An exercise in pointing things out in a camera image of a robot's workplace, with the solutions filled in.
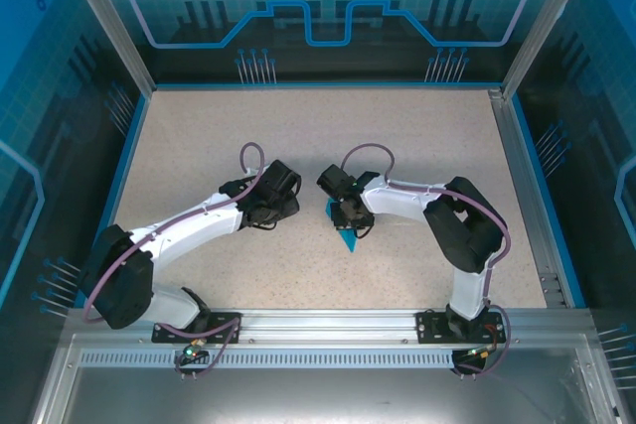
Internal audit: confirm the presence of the small connector with green light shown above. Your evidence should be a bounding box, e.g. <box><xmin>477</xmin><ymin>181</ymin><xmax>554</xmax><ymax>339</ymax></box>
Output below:
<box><xmin>182</xmin><ymin>338</ymin><xmax>207</xmax><ymax>361</ymax></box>
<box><xmin>464</xmin><ymin>342</ymin><xmax>501</xmax><ymax>358</ymax></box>

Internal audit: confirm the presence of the aluminium side rail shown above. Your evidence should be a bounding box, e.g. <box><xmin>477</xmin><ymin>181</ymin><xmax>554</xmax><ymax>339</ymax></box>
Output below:
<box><xmin>487</xmin><ymin>87</ymin><xmax>570</xmax><ymax>310</ymax></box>

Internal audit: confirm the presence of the metal sheet frame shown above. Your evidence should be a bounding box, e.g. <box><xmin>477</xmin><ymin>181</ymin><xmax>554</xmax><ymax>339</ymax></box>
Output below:
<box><xmin>29</xmin><ymin>334</ymin><xmax>627</xmax><ymax>424</ymax></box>

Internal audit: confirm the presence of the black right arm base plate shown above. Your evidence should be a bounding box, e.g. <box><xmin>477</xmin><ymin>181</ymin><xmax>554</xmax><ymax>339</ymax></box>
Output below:
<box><xmin>415</xmin><ymin>309</ymin><xmax>504</xmax><ymax>345</ymax></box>

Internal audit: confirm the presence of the slotted aluminium cable duct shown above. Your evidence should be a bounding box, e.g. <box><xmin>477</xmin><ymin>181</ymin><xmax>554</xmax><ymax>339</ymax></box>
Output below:
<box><xmin>79</xmin><ymin>350</ymin><xmax>582</xmax><ymax>369</ymax></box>

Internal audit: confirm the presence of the aluminium mounting rail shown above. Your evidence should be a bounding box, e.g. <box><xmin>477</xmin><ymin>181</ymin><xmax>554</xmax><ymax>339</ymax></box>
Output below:
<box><xmin>67</xmin><ymin>307</ymin><xmax>595</xmax><ymax>346</ymax></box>

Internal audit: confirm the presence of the aluminium frame post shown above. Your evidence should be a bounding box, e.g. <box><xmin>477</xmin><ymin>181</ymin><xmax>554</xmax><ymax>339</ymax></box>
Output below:
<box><xmin>54</xmin><ymin>0</ymin><xmax>156</xmax><ymax>97</ymax></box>
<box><xmin>500</xmin><ymin>0</ymin><xmax>601</xmax><ymax>98</ymax></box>

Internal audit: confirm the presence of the blue cloth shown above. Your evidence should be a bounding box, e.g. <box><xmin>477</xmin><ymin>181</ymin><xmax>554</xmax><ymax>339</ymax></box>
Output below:
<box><xmin>325</xmin><ymin>198</ymin><xmax>360</xmax><ymax>252</ymax></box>

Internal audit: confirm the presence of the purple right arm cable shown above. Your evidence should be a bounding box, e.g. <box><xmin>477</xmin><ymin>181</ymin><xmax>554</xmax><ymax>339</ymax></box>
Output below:
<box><xmin>340</xmin><ymin>142</ymin><xmax>516</xmax><ymax>376</ymax></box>

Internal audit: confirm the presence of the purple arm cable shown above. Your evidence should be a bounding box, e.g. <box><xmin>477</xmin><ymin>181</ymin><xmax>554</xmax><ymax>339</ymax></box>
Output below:
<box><xmin>80</xmin><ymin>141</ymin><xmax>244</xmax><ymax>376</ymax></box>
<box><xmin>340</xmin><ymin>142</ymin><xmax>516</xmax><ymax>376</ymax></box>

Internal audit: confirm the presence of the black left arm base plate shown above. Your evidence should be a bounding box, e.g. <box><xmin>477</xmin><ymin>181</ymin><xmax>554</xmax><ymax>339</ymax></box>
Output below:
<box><xmin>151</xmin><ymin>312</ymin><xmax>243</xmax><ymax>345</ymax></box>

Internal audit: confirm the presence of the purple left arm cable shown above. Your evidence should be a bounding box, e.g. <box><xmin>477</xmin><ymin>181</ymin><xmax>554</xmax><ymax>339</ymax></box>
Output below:
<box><xmin>80</xmin><ymin>141</ymin><xmax>244</xmax><ymax>376</ymax></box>

